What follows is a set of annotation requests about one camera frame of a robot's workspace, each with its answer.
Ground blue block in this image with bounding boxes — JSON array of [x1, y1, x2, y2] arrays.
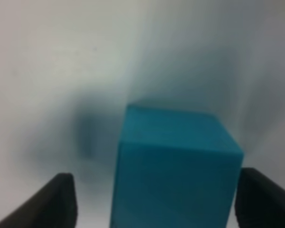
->
[[110, 105, 244, 228]]

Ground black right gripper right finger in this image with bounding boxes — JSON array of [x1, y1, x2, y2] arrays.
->
[[235, 168, 285, 228]]

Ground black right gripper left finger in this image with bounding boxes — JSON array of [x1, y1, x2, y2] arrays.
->
[[0, 173, 78, 228]]

